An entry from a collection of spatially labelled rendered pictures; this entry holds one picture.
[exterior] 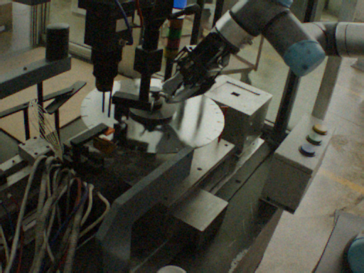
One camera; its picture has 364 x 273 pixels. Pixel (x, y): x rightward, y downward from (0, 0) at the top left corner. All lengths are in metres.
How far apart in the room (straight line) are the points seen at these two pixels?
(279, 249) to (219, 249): 1.12
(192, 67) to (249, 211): 0.40
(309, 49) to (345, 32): 0.12
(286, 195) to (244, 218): 0.12
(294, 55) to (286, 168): 0.35
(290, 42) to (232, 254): 0.47
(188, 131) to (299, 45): 0.31
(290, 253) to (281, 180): 1.04
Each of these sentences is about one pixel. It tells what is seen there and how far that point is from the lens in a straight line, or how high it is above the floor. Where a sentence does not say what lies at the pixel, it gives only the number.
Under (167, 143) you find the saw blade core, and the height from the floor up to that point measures 0.95.
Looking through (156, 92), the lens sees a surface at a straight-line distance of 0.84.
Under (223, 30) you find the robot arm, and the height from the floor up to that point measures 1.18.
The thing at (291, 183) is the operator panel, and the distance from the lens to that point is 0.95.
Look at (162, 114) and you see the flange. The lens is 0.84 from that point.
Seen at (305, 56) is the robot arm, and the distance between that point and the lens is 0.67.
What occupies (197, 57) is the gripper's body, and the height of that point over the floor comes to 1.12.
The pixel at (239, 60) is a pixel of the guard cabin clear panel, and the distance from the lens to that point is 1.25.
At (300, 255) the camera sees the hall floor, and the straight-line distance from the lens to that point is 1.97.
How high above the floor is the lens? 1.38
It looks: 33 degrees down
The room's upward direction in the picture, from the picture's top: 9 degrees clockwise
